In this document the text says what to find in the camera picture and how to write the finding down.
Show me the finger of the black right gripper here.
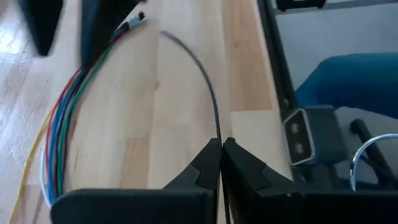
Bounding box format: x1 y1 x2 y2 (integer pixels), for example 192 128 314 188
80 0 141 71
17 0 65 57

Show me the black aluminium table frame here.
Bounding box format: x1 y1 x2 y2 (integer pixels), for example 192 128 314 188
255 0 329 123

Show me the multicoloured wire bundle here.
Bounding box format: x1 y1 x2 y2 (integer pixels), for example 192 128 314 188
7 11 147 224

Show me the blue padded chair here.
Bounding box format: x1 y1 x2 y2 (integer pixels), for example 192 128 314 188
294 52 398 121

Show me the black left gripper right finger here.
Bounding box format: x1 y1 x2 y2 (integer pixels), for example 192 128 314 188
221 136 398 224

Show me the silver depth camera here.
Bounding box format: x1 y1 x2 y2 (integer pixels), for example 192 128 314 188
280 105 349 167

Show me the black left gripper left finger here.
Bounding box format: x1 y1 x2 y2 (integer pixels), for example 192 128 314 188
50 138 223 224

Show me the chrome chair ring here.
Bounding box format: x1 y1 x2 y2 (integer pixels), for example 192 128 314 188
348 133 398 192

